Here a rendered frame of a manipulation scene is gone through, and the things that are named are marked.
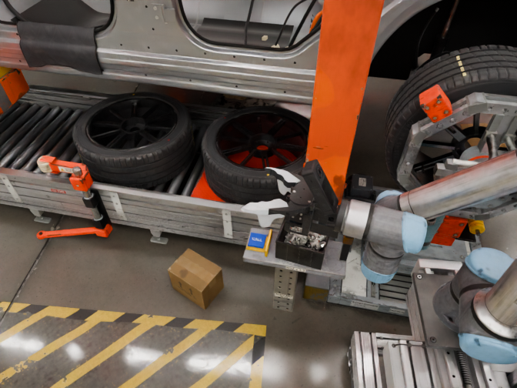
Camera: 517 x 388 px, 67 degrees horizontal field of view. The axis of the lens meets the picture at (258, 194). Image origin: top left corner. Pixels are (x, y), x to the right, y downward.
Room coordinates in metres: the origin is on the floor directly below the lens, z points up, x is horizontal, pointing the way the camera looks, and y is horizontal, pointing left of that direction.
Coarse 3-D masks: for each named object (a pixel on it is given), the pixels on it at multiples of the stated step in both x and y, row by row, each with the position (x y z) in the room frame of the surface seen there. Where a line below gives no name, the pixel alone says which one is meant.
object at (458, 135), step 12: (456, 132) 1.19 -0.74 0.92; (468, 132) 1.20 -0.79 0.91; (480, 132) 1.18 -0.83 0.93; (516, 132) 1.16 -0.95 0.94; (432, 144) 1.20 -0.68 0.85; (444, 144) 1.20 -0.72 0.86; (456, 144) 1.19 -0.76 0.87; (516, 144) 1.30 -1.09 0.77; (420, 156) 1.36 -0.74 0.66; (444, 156) 1.19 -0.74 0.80; (456, 156) 1.18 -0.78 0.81; (420, 168) 1.21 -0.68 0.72; (432, 168) 1.32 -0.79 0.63; (420, 180) 1.19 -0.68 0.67; (432, 180) 1.23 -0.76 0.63
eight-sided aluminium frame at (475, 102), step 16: (480, 96) 1.12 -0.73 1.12; (496, 96) 1.12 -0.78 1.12; (512, 96) 1.12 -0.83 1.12; (464, 112) 1.10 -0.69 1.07; (480, 112) 1.09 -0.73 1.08; (496, 112) 1.08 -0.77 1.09; (512, 112) 1.07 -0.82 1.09; (416, 128) 1.15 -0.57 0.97; (432, 128) 1.11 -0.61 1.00; (416, 144) 1.12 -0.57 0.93; (400, 160) 1.17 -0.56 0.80; (400, 176) 1.12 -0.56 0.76; (496, 208) 1.04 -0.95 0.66; (512, 208) 1.03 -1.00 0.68
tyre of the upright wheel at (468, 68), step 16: (464, 48) 1.38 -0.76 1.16; (480, 48) 1.36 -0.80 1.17; (496, 48) 1.34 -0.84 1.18; (512, 48) 1.34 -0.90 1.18; (432, 64) 1.38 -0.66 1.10; (448, 64) 1.33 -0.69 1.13; (464, 64) 1.28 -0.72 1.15; (480, 64) 1.25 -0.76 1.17; (496, 64) 1.23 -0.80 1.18; (512, 64) 1.22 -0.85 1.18; (416, 80) 1.35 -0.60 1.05; (432, 80) 1.27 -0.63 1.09; (448, 80) 1.22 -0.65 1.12; (464, 80) 1.19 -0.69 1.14; (480, 80) 1.17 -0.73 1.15; (496, 80) 1.16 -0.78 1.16; (512, 80) 1.15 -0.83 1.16; (400, 96) 1.36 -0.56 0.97; (416, 96) 1.25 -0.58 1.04; (448, 96) 1.18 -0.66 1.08; (464, 96) 1.17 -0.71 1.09; (400, 112) 1.25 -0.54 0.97; (416, 112) 1.20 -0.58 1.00; (400, 128) 1.21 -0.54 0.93; (400, 144) 1.20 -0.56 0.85
